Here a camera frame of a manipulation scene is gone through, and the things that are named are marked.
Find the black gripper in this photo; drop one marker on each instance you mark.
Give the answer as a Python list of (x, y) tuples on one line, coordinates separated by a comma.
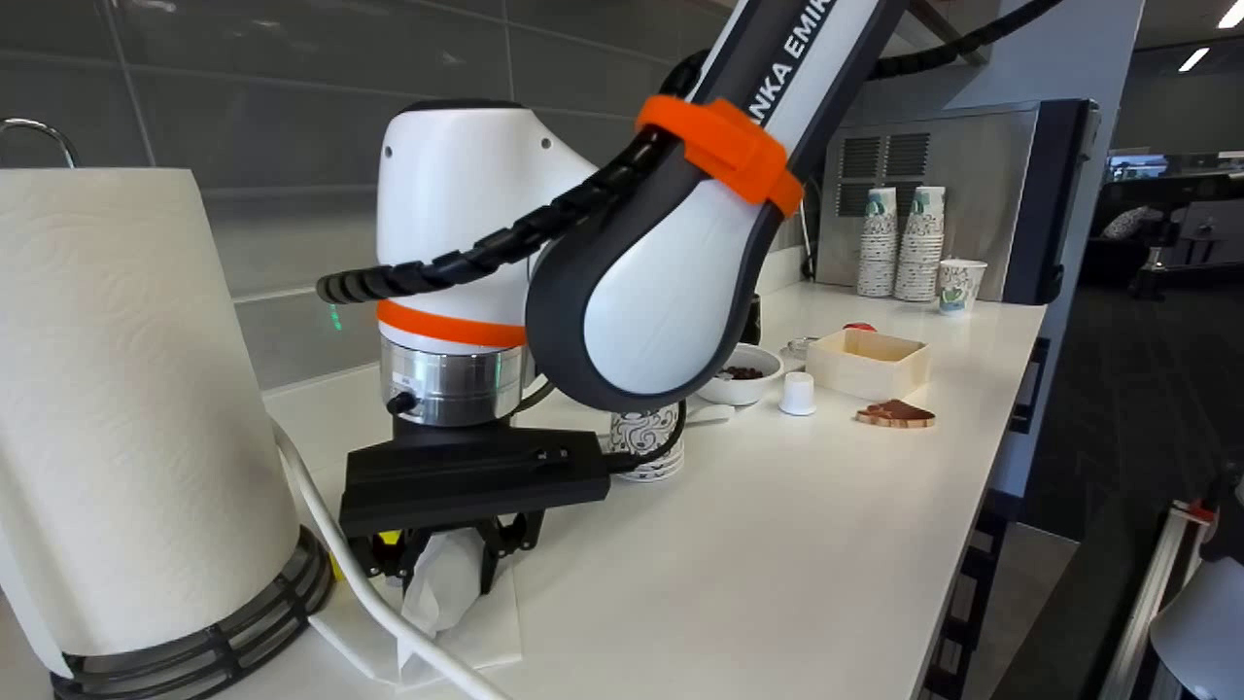
[(496, 537)]

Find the white napkin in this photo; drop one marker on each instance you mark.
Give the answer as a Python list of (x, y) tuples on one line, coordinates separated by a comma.
[(443, 579)]

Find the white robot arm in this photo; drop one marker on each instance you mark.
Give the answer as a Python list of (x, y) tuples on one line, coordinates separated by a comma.
[(505, 257)]

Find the patterned paper cup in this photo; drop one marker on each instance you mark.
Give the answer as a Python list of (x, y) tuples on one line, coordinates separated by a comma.
[(646, 445)]

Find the black paper towel holder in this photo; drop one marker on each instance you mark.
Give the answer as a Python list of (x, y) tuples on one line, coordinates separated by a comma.
[(217, 656)]

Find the white paper towel roll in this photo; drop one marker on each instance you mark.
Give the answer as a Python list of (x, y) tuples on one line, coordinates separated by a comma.
[(141, 494)]

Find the white bowl with beans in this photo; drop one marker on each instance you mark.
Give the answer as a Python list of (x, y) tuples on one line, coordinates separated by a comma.
[(745, 379)]

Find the small white cap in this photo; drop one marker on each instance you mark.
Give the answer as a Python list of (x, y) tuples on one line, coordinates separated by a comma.
[(797, 395)]

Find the wooden tray box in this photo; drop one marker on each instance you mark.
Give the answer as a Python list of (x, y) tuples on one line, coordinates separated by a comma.
[(869, 363)]

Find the brown snack piece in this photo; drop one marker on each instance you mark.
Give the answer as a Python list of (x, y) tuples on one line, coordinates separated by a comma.
[(896, 412)]

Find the left stacked paper cups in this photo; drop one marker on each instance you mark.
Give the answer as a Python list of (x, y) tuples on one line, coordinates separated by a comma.
[(877, 245)]

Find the stacked paper cups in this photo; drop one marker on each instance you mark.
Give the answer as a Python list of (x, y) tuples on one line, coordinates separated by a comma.
[(922, 245), (877, 245)]

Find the right stacked paper cups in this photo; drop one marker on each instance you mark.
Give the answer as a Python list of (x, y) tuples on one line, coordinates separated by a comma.
[(922, 245)]

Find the single green paper cup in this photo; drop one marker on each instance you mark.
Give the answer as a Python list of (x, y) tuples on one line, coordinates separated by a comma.
[(959, 280)]

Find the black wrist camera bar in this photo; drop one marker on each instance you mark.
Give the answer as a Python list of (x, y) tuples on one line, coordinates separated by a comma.
[(425, 481)]

